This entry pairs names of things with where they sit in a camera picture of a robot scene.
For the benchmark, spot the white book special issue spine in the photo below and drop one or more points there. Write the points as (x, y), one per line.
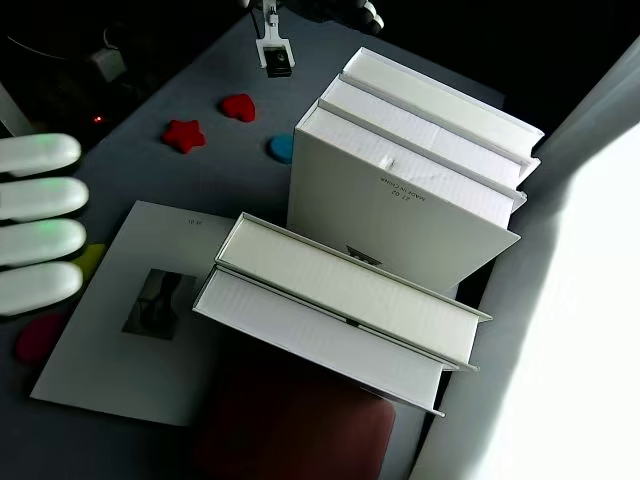
(425, 130)

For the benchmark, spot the red star block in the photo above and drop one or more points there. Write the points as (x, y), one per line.
(183, 136)

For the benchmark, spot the white furniture post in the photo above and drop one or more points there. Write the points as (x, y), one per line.
(10, 112)

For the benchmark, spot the black-spined book pictured cover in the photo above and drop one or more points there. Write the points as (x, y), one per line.
(310, 340)

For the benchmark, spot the white hardcover book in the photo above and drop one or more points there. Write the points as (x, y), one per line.
(350, 280)
(440, 95)

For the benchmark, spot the yellow square block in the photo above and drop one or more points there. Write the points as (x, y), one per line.
(92, 260)

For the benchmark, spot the white book made-in-china print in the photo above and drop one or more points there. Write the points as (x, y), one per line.
(390, 225)

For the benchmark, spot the magenta oval block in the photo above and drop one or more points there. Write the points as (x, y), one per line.
(37, 340)

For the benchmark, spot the maroon hardcover book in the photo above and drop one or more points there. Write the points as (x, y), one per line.
(300, 435)

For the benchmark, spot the red heart block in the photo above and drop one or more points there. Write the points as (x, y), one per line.
(239, 107)

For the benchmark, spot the white power adapter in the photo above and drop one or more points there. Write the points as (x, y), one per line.
(107, 65)

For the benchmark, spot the blue round block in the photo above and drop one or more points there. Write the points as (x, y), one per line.
(281, 150)

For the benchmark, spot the plastic-wrapped book photo cover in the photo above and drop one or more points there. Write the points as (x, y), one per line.
(100, 360)

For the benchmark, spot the grey table cloth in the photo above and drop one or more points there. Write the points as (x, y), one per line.
(175, 180)

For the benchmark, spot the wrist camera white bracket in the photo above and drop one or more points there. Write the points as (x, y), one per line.
(275, 57)

